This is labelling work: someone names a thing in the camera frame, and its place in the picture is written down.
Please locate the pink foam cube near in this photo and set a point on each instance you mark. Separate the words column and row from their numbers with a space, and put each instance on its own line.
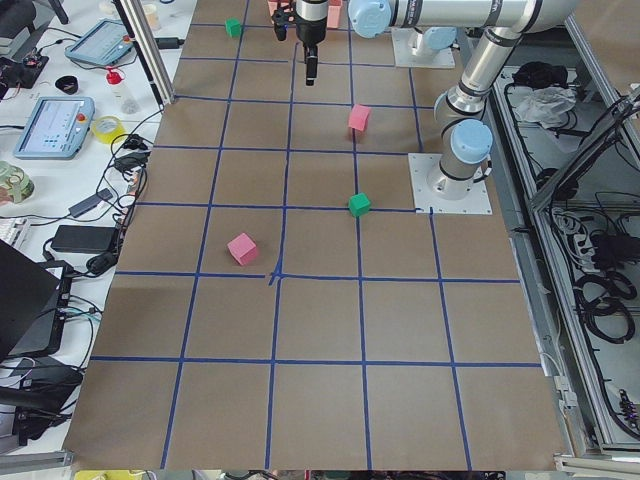
column 243, row 249

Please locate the aluminium frame post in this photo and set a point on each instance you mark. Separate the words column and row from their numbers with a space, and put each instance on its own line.
column 132, row 15

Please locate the teach pendant far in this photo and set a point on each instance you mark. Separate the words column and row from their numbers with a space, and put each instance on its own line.
column 104, row 45

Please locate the teach pendant near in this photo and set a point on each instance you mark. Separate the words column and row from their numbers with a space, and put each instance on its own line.
column 56, row 128

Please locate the yellow tape roll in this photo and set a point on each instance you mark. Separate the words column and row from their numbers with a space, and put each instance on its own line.
column 108, row 129

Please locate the black small bowl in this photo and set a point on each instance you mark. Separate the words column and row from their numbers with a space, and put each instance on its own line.
column 67, row 84

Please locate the black laptop computer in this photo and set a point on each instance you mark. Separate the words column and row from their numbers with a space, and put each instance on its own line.
column 33, row 296

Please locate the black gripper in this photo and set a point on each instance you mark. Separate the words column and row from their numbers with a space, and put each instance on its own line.
column 310, row 31

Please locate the black power adapter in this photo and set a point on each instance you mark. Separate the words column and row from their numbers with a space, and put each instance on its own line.
column 83, row 239

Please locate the green foam cube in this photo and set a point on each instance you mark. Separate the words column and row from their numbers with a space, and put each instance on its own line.
column 233, row 27
column 359, row 204

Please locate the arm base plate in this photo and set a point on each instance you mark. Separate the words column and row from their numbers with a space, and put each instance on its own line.
column 434, row 192
column 403, row 57

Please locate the green foam cube far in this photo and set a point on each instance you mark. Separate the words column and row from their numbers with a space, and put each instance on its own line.
column 233, row 27

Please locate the pink plastic bin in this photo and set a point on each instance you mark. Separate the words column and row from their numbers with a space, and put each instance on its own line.
column 334, row 11

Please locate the pink foam cube far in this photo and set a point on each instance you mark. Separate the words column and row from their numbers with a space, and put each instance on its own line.
column 358, row 117

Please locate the green foam cube middle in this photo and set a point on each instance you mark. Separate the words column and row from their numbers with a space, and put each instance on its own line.
column 359, row 204

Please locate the teach pendant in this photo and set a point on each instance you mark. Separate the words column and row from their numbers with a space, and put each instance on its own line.
column 104, row 45
column 56, row 128

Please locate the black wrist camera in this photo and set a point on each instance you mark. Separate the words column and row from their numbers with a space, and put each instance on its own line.
column 280, row 18

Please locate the pink foam cube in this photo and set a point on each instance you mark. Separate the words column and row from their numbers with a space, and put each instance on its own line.
column 358, row 117
column 243, row 249

